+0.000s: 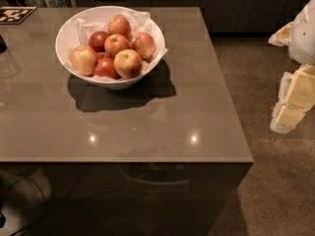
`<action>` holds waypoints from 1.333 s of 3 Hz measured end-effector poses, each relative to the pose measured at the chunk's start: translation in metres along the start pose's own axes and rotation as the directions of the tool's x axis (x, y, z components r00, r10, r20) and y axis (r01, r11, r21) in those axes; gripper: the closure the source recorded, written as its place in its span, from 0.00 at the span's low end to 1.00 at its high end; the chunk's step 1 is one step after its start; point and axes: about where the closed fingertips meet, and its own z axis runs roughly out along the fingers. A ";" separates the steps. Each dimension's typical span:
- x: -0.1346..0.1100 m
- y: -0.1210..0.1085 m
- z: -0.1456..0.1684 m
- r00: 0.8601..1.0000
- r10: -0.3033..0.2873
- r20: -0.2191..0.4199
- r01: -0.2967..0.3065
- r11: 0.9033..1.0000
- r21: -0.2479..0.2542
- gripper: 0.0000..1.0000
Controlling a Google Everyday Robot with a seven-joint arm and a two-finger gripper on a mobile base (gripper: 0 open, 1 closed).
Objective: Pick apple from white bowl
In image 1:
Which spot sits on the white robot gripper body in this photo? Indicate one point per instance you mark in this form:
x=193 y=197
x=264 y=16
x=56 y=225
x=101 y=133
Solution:
x=303 y=36

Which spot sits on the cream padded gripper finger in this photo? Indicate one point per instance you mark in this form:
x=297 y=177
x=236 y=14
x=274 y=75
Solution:
x=281 y=37
x=296 y=98

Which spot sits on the red-yellow apple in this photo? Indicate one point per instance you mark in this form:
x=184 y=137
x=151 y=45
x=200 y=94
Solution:
x=116 y=43
x=118 y=24
x=143 y=44
x=128 y=64

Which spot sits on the white paper bowl liner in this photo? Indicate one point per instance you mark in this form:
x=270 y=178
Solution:
x=144 y=20

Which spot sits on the front dark red apple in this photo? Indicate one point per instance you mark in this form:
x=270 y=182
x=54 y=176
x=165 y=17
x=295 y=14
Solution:
x=105 y=68

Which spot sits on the small hidden red apple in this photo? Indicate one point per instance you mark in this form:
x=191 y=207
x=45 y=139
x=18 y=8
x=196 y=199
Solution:
x=101 y=55

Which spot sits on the dark red back-left apple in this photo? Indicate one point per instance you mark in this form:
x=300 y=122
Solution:
x=97 y=40

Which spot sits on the left yellow-red apple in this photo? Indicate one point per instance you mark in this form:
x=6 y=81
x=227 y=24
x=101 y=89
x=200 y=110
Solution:
x=83 y=58

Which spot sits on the white ceramic bowl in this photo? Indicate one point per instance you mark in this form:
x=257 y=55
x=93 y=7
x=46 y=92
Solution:
x=70 y=33

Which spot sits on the dark kitchen cabinets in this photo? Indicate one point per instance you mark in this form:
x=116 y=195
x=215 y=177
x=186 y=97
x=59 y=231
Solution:
x=197 y=4

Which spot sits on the black white marker tag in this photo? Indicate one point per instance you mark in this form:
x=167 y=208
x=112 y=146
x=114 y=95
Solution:
x=14 y=15

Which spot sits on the dark object at left edge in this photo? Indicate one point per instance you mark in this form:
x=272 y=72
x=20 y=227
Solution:
x=3 y=46

